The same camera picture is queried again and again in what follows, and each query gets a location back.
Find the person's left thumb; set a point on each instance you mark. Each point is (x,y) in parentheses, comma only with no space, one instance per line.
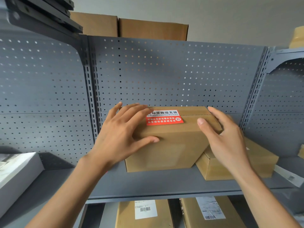
(147,140)

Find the pale cardboard box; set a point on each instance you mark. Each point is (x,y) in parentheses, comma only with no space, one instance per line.
(298,36)

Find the cardboard box with red label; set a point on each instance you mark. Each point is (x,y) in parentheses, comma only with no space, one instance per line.
(171,147)

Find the person's right forearm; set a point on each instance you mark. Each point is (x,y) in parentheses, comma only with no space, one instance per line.
(261,199)

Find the grey perforated metal shelving unit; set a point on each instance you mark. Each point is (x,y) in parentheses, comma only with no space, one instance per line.
(166,73)

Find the person's left middle finger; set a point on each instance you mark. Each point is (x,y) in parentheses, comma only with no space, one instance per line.
(129,111)

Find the person's left forearm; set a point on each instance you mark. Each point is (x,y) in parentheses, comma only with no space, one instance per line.
(71,197)

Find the small cardboard box edge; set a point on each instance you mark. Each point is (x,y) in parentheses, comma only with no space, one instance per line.
(301,151)

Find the large plain cardboard box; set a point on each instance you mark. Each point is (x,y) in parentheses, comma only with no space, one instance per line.
(95,24)
(152,29)

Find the cardboard box with barcode label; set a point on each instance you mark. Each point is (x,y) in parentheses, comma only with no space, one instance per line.
(190,216)
(128,216)

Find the person's right hand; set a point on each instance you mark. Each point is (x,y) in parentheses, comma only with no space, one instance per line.
(228,144)

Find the person's left hand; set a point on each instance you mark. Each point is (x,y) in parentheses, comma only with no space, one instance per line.
(114,137)

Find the dark metal shelf brackets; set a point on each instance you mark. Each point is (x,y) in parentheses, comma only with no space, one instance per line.
(45,14)

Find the person's right thumb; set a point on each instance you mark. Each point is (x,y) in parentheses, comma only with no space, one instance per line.
(207,129)

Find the white flat box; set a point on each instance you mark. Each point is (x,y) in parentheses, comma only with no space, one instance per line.
(16,170)

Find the white parcel with barcode label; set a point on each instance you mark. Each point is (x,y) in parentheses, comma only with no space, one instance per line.
(288,176)

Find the flat plain cardboard box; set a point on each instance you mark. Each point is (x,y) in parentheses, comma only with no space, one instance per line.
(237,168)

